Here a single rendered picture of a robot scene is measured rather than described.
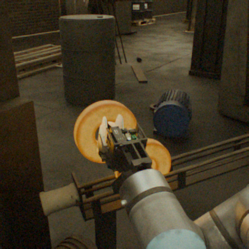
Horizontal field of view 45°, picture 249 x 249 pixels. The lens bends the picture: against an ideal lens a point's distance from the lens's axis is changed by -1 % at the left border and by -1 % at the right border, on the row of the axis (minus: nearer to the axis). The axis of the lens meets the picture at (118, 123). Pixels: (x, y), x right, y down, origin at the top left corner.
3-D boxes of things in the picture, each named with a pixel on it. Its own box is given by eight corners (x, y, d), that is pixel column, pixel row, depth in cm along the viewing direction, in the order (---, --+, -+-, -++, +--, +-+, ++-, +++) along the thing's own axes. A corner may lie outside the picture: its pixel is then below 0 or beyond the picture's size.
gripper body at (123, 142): (138, 120, 63) (163, 160, 55) (132, 149, 69) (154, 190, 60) (103, 125, 61) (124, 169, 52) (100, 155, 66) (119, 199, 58)
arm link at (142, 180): (167, 212, 58) (120, 224, 55) (157, 192, 61) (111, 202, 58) (178, 181, 52) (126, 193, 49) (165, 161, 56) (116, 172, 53)
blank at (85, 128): (68, 106, 69) (71, 111, 66) (130, 93, 74) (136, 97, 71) (78, 164, 76) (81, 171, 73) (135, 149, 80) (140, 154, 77)
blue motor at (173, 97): (150, 141, 248) (152, 101, 234) (159, 115, 298) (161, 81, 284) (188, 145, 241) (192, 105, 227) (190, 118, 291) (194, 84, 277)
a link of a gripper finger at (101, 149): (112, 130, 69) (125, 157, 63) (111, 136, 70) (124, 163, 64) (92, 134, 67) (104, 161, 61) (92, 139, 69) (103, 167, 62)
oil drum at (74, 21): (53, 99, 341) (45, 16, 304) (86, 86, 385) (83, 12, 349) (94, 110, 310) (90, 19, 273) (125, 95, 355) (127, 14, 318)
